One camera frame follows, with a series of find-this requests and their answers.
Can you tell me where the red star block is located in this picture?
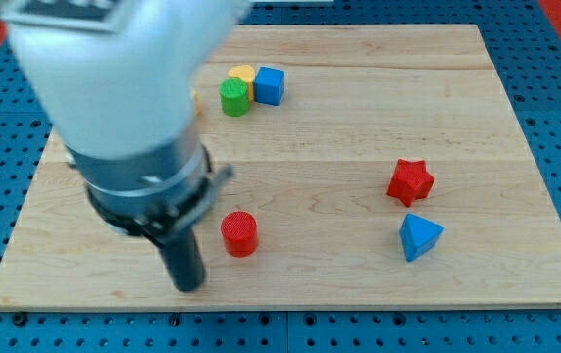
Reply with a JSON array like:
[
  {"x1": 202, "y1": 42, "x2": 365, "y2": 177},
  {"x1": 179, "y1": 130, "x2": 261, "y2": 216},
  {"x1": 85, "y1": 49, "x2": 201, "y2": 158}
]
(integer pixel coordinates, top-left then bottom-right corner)
[{"x1": 386, "y1": 159, "x2": 434, "y2": 207}]

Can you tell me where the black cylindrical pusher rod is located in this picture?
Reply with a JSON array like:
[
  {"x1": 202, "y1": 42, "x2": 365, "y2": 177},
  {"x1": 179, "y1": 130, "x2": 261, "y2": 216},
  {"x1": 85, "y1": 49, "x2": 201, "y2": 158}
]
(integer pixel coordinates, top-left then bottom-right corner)
[{"x1": 159, "y1": 228, "x2": 206, "y2": 292}]

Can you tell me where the yellow heart block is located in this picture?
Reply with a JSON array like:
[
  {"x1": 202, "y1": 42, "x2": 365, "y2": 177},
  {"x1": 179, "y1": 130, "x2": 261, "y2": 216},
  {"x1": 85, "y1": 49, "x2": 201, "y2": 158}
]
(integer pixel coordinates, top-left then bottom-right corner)
[{"x1": 228, "y1": 65, "x2": 256, "y2": 101}]

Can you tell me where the green cylinder block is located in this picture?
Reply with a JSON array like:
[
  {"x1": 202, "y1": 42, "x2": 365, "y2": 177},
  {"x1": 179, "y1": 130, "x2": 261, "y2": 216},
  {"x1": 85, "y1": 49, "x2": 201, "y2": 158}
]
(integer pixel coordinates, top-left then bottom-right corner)
[{"x1": 219, "y1": 78, "x2": 250, "y2": 117}]

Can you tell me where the blue cube block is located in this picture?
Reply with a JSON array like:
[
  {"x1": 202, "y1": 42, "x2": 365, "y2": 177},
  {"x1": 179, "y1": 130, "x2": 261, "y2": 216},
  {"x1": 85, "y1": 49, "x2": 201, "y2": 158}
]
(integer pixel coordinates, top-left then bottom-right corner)
[{"x1": 254, "y1": 67, "x2": 285, "y2": 106}]

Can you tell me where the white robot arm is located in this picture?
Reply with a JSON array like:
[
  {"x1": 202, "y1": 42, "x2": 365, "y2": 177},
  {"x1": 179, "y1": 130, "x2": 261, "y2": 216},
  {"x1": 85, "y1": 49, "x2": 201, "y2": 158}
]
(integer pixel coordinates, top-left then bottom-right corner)
[{"x1": 0, "y1": 0, "x2": 251, "y2": 292}]

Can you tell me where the red cylinder block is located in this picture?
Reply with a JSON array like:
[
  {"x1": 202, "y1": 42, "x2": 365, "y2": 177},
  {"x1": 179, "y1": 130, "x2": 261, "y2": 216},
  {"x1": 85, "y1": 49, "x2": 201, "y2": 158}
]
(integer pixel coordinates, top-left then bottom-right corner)
[{"x1": 220, "y1": 211, "x2": 259, "y2": 257}]

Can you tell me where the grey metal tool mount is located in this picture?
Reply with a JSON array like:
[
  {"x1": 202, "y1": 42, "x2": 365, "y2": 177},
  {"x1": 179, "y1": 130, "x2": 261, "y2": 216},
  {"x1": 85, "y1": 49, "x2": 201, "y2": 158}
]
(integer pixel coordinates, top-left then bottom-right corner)
[{"x1": 69, "y1": 125, "x2": 233, "y2": 246}]

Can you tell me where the wooden board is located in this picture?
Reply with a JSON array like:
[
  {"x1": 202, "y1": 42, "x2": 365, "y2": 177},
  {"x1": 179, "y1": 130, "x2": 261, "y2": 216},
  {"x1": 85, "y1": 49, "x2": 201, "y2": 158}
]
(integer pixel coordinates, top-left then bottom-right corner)
[{"x1": 0, "y1": 25, "x2": 561, "y2": 312}]

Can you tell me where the blue triangle block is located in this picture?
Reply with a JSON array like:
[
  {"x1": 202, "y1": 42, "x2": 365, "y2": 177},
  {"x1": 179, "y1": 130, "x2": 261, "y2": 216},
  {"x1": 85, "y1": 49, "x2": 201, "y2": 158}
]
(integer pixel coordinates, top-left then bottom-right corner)
[{"x1": 399, "y1": 213, "x2": 444, "y2": 262}]

